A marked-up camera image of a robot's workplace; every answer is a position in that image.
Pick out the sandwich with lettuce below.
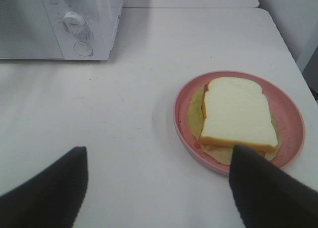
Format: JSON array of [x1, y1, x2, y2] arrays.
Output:
[[187, 76, 282, 165]]

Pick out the round white door button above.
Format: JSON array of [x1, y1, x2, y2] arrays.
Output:
[[74, 41, 93, 57]]

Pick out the white microwave oven body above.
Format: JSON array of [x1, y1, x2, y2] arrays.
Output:
[[0, 0, 125, 62]]

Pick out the white microwave door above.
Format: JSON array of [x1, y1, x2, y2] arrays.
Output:
[[0, 0, 63, 60]]

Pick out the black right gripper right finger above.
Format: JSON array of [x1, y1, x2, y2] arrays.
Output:
[[229, 145, 318, 228]]

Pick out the white timer knob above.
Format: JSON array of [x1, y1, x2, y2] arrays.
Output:
[[62, 11, 86, 35]]

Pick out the pink round plate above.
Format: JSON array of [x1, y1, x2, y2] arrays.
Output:
[[173, 71, 306, 176]]

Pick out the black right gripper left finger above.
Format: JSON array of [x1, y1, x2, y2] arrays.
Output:
[[0, 147, 88, 228]]

